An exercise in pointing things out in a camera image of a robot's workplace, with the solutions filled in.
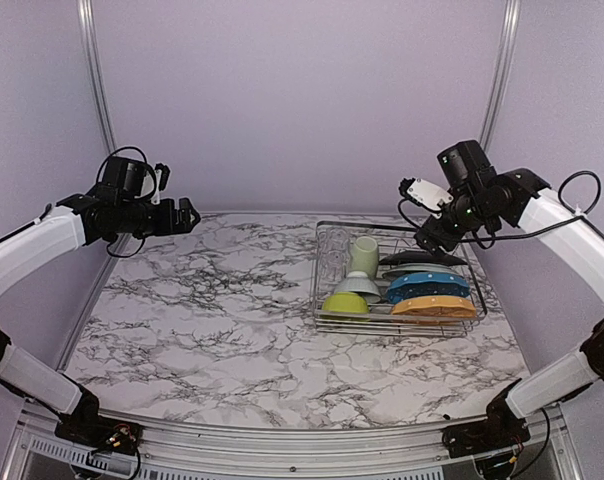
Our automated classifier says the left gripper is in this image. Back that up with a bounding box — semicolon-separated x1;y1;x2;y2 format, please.
117;195;200;238

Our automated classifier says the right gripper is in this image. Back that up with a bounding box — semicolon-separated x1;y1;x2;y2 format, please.
414;187;499;260

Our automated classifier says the black floral square plate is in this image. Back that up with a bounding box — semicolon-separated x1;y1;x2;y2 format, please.
379;250;468;267

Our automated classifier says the light green round plate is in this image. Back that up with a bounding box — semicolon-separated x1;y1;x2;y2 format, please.
381;265;457;282

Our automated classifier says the blue polka dot plate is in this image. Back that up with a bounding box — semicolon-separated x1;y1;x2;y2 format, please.
385;273;470;304

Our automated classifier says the orange polka dot plate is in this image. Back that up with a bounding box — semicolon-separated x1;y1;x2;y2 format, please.
391;295;477;318

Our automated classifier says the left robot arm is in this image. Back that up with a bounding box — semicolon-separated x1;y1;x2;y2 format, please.
0;149;201;445

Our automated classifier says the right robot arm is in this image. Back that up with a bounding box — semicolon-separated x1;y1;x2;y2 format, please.
403;140;604;448

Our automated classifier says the pale green mug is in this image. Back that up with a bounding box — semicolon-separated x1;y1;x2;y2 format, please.
349;236;379;279

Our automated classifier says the white patterned bowl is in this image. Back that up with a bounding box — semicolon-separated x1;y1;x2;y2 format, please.
333;271;382;304

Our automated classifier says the clear glass blue flower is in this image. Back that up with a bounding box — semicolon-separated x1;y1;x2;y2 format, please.
319;250;348;282

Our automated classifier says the lime green bowl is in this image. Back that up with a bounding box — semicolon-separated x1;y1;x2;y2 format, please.
320;292;370;321

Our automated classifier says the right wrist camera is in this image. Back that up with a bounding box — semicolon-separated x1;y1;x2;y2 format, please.
399;178;453;218

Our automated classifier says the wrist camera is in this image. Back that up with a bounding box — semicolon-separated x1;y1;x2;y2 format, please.
399;178;453;218
139;163;171;205

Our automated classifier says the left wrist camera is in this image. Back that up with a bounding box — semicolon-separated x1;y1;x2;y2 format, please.
139;163;171;205

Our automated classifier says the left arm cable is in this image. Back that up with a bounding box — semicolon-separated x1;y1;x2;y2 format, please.
94;145;156;259

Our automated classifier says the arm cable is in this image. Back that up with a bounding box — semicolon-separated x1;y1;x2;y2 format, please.
94;145;156;259
396;171;604;251

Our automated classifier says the metal wire dish rack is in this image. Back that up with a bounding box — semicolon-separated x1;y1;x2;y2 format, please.
311;220;488;337

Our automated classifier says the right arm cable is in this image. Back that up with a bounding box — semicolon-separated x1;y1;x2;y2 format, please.
396;171;604;251

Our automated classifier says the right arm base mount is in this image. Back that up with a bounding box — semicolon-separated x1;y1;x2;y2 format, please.
442;416;531;458

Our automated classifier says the right aluminium frame post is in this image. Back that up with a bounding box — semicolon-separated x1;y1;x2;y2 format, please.
479;0;521;151

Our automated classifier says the aluminium frame post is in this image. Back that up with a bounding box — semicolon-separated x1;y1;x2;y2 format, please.
77;0;117;153
479;0;521;151

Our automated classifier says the left aluminium frame post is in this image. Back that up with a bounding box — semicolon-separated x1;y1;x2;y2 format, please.
77;0;117;153

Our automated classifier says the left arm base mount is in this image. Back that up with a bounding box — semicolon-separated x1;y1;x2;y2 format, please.
55;415;142;456

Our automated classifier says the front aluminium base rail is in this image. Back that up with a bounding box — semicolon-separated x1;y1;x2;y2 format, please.
0;405;583;479

